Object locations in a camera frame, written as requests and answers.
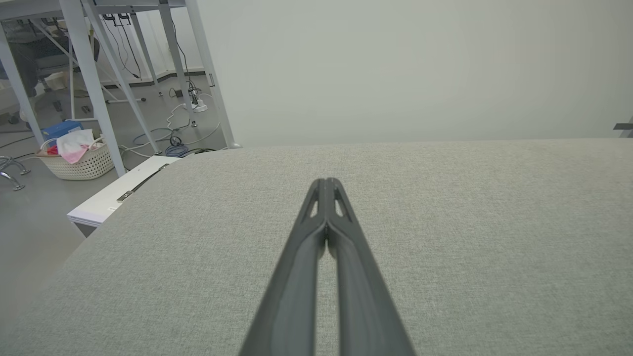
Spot pink cloth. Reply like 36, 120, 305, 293
55, 129, 98, 165

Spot grey metal table frame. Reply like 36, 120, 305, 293
0, 0, 243, 177

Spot white woven laundry basket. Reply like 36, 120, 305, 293
36, 136, 117, 181

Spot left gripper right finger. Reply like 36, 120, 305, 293
326, 178, 416, 356

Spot blue box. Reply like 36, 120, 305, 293
41, 120, 84, 142

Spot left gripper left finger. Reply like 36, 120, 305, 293
239, 178, 327, 356

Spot hanging black cables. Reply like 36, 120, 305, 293
101, 14, 141, 80

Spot chrome chair base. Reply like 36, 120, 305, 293
0, 155, 31, 192

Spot person in dark trousers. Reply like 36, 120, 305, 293
0, 20, 99, 124

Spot white cabinet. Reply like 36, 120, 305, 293
67, 155, 181, 239

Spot white metal stand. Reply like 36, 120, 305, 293
69, 64, 147, 122

